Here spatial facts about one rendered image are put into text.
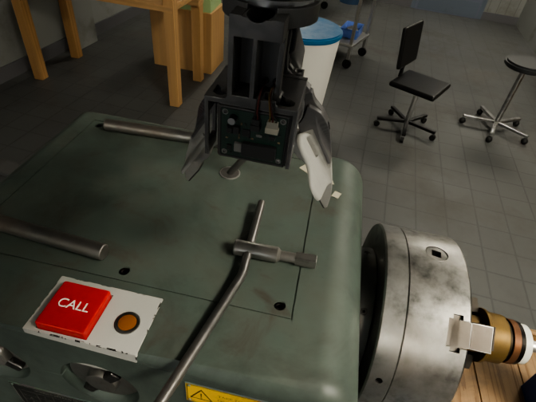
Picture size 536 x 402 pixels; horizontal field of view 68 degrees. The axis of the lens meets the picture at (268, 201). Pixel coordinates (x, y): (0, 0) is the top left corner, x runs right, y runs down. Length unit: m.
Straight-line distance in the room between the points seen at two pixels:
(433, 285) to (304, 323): 0.22
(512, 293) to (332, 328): 2.14
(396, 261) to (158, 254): 0.35
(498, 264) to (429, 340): 2.12
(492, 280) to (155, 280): 2.26
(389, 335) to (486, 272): 2.05
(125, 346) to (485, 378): 0.77
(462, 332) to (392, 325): 0.10
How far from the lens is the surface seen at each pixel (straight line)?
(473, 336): 0.67
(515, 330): 0.82
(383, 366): 0.63
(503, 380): 1.06
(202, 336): 0.47
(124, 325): 0.50
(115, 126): 0.81
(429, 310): 0.63
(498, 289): 2.59
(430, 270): 0.65
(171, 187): 0.67
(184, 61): 4.23
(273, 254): 0.54
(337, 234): 0.62
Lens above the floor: 1.68
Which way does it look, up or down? 41 degrees down
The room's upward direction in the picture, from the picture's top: 7 degrees clockwise
